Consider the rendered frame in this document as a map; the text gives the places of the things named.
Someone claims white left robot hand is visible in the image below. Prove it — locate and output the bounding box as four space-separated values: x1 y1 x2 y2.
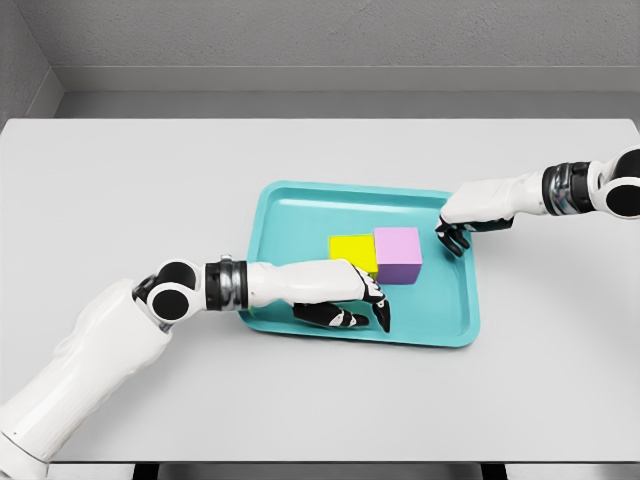
287 257 392 333

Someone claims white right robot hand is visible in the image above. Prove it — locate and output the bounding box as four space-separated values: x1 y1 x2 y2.
434 179 516 258

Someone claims yellow cube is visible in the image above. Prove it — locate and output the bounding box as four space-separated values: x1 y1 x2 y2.
328 234 380 281

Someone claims pink cube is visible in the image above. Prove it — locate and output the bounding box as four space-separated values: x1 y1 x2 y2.
373 226 424 286

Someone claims teal plastic tray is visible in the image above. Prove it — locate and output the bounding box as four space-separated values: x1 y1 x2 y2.
237 180 481 349

